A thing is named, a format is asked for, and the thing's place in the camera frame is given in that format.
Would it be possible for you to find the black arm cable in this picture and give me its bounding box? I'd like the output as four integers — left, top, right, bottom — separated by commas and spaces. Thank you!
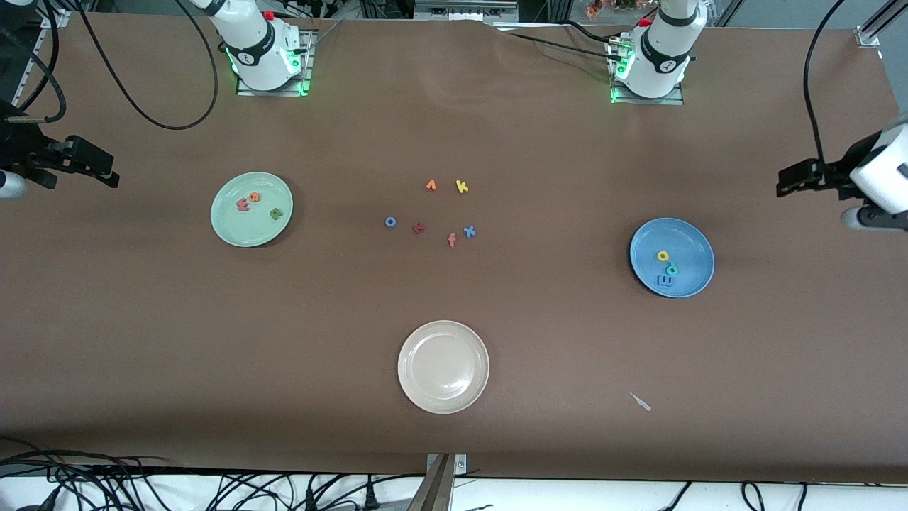
74, 0, 219, 131
804, 0, 848, 164

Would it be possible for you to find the aluminium frame rail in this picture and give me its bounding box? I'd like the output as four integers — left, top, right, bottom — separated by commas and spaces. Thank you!
414, 0, 520, 23

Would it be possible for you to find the grey metal beam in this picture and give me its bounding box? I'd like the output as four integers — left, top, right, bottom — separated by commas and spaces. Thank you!
406, 454, 455, 511

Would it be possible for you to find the thin black table cable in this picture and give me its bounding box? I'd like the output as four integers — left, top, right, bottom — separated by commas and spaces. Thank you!
564, 20, 619, 43
507, 30, 621, 57

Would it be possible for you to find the beige plate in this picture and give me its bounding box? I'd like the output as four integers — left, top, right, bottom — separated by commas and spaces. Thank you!
397, 320, 491, 415

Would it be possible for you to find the light green plate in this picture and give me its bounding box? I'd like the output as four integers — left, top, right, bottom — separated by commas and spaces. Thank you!
210, 171, 294, 248

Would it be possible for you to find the blue plate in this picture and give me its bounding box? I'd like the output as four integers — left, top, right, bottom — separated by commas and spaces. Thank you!
629, 217, 716, 299

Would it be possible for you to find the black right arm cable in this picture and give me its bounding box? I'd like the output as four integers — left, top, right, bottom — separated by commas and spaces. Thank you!
74, 0, 219, 131

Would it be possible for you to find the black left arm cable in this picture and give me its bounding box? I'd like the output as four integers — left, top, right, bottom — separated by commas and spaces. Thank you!
804, 0, 848, 164

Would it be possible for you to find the aluminium frame profile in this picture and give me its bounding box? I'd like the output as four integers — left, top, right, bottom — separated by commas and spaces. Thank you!
11, 6, 72, 107
855, 0, 908, 49

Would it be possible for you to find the brown table cover sheet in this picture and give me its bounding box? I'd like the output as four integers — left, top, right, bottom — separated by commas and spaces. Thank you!
0, 11, 908, 485

